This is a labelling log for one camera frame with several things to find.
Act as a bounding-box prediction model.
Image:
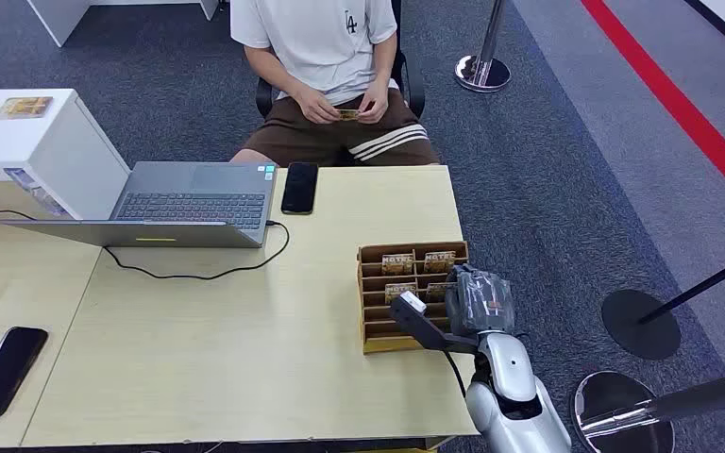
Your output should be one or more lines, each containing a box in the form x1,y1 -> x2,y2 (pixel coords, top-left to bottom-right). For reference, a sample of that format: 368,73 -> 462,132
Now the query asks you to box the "chrome stanchion post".
454,0 -> 514,94

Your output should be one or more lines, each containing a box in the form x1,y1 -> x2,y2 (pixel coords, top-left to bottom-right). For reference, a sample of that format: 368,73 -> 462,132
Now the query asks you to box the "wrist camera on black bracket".
390,290 -> 482,356

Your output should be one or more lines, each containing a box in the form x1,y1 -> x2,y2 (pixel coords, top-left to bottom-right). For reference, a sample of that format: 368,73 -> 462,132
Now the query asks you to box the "person's left hand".
357,82 -> 393,126

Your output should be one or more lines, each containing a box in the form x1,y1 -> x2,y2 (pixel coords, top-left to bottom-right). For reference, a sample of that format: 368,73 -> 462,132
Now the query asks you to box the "black smartphone with white edge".
0,326 -> 50,419

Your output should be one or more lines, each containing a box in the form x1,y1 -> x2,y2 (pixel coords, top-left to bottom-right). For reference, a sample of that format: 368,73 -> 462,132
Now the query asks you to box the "person's right hand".
295,87 -> 343,126

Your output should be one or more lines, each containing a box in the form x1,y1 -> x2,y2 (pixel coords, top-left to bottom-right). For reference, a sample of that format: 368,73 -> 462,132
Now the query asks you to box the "grey open laptop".
0,160 -> 278,250

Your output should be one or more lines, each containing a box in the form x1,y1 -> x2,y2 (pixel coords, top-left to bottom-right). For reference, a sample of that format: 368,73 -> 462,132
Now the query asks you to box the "white side cabinet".
0,88 -> 131,221

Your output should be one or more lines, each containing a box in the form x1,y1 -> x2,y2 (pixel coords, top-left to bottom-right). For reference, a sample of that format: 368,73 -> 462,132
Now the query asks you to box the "black stanchion with round base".
600,245 -> 725,362

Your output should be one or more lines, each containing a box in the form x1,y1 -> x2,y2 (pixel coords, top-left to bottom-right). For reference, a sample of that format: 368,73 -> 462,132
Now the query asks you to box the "black cable with plug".
0,199 -> 39,222

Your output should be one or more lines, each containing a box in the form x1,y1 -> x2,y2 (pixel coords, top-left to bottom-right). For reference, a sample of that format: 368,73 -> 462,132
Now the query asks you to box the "leaflet on cabinet side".
2,166 -> 71,219

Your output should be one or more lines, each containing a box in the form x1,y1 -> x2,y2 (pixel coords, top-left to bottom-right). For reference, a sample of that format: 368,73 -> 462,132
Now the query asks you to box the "black laptop power cable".
102,219 -> 291,282

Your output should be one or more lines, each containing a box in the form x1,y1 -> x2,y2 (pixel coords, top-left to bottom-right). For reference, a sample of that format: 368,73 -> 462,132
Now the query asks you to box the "wooden card holder box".
356,240 -> 470,356

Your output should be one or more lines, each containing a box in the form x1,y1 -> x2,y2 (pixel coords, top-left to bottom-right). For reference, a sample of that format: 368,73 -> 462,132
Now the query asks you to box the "person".
228,0 -> 442,168

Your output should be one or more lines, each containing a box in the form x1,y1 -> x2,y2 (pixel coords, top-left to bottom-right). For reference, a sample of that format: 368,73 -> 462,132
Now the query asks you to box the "stanchion with chrome round base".
571,365 -> 725,453

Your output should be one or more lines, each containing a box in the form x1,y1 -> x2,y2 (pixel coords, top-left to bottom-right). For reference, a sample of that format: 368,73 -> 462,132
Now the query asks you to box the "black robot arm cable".
442,349 -> 469,401

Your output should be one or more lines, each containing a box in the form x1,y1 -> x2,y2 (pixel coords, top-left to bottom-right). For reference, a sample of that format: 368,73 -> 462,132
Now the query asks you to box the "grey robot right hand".
444,263 -> 517,337

